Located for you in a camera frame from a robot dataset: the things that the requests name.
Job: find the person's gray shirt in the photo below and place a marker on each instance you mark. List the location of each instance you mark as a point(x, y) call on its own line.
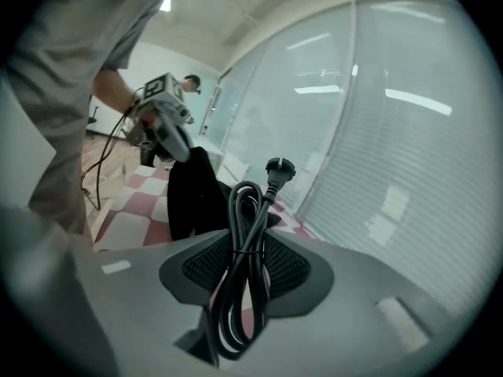
point(70, 73)

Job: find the black office chair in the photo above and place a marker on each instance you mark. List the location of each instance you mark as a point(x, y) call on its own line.
point(92, 110)

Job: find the black cloth bag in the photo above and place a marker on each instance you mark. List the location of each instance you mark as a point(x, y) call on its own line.
point(192, 195)

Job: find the person's left forearm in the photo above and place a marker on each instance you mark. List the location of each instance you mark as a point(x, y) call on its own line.
point(114, 90)

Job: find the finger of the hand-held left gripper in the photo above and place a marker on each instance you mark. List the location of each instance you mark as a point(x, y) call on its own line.
point(177, 141)

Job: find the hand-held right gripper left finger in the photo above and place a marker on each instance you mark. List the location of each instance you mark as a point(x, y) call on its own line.
point(133, 289)

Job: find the white window blinds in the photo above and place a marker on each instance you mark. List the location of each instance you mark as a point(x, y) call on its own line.
point(393, 151)

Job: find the red and white checkered tablecloth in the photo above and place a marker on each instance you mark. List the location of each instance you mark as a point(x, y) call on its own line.
point(133, 214)

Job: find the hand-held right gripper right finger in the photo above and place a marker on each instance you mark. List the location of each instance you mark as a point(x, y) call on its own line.
point(353, 289)

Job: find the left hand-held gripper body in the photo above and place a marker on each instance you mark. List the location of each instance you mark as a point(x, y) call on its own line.
point(161, 88)

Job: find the ceiling light panel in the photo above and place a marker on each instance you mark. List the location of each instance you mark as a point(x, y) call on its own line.
point(166, 2)

